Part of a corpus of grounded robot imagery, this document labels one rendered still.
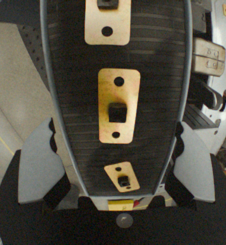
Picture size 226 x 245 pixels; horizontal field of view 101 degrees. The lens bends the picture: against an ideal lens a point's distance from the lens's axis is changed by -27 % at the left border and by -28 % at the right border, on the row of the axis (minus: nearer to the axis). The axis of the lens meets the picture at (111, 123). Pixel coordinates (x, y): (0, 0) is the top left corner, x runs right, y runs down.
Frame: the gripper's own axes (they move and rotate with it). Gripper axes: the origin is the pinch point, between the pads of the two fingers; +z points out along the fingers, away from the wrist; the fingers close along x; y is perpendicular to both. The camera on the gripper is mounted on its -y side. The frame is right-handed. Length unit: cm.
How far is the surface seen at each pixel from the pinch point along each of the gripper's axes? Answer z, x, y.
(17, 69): 118, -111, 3
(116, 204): 1.5, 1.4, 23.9
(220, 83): 17.5, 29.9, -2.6
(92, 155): 1.6, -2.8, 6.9
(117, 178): 1.2, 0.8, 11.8
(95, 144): 1.6, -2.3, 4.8
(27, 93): 118, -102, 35
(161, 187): 11.4, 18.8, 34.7
